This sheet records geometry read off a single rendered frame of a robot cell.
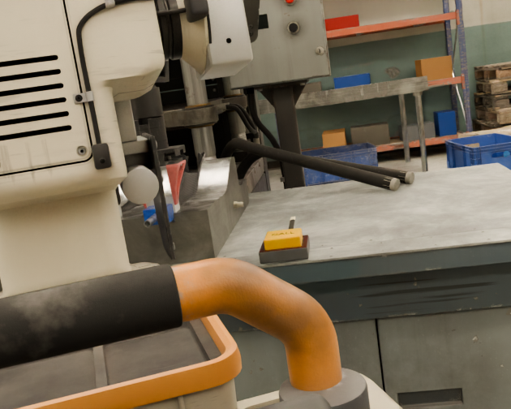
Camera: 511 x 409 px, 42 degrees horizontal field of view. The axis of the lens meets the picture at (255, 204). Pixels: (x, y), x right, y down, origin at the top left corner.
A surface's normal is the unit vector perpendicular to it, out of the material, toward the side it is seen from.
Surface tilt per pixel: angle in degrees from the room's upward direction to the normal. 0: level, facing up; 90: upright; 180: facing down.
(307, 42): 90
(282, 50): 90
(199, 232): 90
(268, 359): 90
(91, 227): 82
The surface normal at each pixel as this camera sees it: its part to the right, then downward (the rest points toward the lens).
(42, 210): 0.24, 0.00
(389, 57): -0.07, 0.20
